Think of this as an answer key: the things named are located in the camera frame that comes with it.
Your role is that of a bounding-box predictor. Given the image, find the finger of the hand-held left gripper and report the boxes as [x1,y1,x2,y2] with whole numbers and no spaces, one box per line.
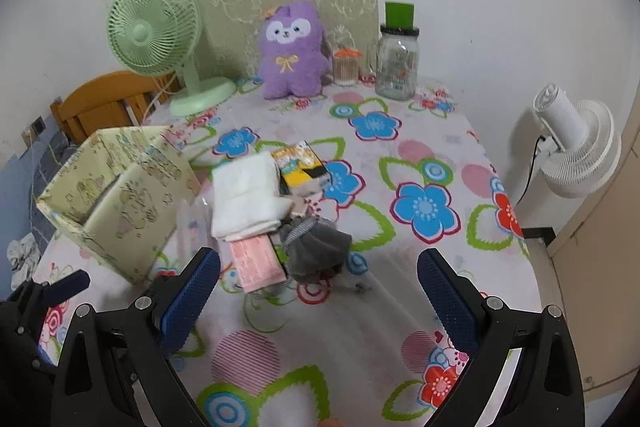
[42,270,92,308]

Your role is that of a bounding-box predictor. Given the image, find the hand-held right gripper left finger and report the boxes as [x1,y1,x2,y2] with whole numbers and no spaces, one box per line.
[50,247,223,427]

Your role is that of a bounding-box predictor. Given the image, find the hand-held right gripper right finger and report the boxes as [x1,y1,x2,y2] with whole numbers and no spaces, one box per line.
[416,248,586,427]

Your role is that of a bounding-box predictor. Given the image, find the pink packet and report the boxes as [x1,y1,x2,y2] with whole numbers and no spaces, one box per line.
[227,233,287,294]

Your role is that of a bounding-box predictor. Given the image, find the pale green printed storage box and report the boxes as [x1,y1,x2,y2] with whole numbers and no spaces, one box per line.
[36,126,201,285]

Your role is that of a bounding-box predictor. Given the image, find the white towel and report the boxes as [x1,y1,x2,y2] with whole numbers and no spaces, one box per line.
[210,153,295,242]

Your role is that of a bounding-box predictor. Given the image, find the grey cloth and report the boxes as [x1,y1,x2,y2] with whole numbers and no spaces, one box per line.
[277,214,353,284]

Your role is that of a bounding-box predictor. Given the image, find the yellow cartoon printed packet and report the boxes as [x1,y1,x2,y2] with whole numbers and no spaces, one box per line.
[270,140,333,198]

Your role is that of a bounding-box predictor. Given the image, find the floral tablecloth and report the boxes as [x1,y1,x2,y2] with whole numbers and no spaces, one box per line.
[32,77,543,427]

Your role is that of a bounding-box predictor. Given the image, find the white shoes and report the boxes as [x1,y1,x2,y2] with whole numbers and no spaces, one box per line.
[6,232,45,280]

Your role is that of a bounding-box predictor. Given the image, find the clear plastic bag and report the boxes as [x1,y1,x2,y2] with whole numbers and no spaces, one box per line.
[176,197,217,260]

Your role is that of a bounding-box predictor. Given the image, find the blue grey bedding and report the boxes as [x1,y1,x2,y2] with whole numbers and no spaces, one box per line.
[0,132,81,268]

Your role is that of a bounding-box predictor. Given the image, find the beige cabinet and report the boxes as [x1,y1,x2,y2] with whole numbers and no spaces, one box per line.
[542,107,640,408]

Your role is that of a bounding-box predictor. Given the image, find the wooden chair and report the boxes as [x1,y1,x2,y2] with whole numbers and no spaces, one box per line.
[50,71,173,144]

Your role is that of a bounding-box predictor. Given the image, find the white circulator fan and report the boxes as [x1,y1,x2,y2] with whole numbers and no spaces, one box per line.
[532,83,622,198]

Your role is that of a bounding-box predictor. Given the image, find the glass jar with black lid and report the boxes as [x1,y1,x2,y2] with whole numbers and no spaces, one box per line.
[375,23,420,100]

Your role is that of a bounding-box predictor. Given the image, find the cotton swab container orange lid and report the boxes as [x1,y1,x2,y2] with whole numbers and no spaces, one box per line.
[332,48,362,86]

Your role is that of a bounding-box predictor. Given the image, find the purple plush toy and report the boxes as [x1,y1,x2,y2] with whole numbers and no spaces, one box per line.
[257,0,332,100]

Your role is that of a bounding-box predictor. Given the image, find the green desk fan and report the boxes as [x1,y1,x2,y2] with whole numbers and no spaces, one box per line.
[107,0,237,116]

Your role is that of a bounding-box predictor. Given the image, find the green printed board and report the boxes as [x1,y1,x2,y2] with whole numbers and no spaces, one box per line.
[192,0,380,80]

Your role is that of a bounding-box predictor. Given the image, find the black power cable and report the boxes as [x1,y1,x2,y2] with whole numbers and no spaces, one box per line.
[515,134,547,208]

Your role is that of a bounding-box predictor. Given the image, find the white fan cable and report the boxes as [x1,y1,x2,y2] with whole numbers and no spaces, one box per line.
[142,74,180,125]

